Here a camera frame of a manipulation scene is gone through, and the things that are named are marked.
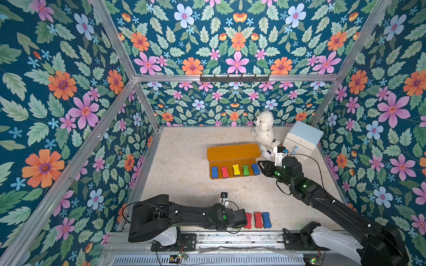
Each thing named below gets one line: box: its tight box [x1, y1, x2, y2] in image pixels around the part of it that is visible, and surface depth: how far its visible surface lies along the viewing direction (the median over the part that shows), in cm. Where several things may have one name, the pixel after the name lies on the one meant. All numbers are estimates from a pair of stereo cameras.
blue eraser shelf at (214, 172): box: [211, 166, 218, 179], surface depth 98 cm
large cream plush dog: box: [250, 110, 281, 147], surface depth 103 cm
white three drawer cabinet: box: [282, 120, 324, 161], surface depth 98 cm
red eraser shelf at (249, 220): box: [243, 212, 253, 229], surface depth 83 cm
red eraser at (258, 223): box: [253, 211, 263, 229], surface depth 81 cm
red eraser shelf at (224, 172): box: [220, 166, 230, 179], surface depth 97 cm
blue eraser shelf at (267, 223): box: [261, 211, 272, 229], surface depth 80 cm
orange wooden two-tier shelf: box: [206, 143, 262, 180], surface depth 92 cm
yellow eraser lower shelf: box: [232, 164, 241, 177], surface depth 96 cm
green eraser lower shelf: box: [242, 164, 250, 177], surface depth 97 cm
